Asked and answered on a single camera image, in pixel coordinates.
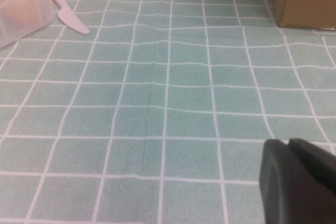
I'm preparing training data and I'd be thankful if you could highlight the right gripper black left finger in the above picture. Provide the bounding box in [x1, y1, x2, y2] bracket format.
[259, 138, 336, 224]

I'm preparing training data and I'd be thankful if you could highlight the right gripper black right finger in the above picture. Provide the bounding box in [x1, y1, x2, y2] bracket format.
[288, 137, 336, 196]

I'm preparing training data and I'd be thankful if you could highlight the clear plastic egg box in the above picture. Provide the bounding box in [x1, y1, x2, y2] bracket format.
[0, 0, 54, 49]

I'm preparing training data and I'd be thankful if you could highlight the orange egg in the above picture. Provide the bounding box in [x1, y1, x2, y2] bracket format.
[1, 0, 40, 24]

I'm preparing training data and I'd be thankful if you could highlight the green checked tablecloth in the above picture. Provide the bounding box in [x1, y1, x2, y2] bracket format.
[0, 0, 336, 224]

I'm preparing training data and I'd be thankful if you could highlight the pink plastic knife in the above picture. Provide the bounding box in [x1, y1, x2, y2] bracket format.
[48, 0, 90, 35]

